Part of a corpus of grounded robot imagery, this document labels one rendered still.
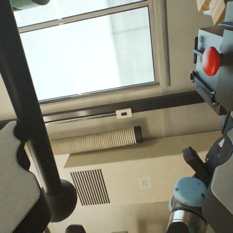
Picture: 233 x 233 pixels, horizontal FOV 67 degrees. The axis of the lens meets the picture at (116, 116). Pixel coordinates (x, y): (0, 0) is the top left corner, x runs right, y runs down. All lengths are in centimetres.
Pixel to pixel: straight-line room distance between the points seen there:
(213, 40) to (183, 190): 32
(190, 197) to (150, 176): 121
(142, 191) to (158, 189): 14
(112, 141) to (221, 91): 137
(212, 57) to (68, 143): 153
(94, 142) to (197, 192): 122
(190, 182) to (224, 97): 29
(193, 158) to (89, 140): 120
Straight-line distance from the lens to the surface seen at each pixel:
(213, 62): 21
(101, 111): 154
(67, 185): 17
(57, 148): 170
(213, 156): 55
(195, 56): 30
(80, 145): 163
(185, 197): 45
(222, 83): 23
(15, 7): 24
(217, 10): 39
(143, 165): 156
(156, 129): 173
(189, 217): 44
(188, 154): 50
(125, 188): 174
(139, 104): 151
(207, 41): 28
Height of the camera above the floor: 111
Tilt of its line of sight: 6 degrees up
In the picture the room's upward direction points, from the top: 98 degrees counter-clockwise
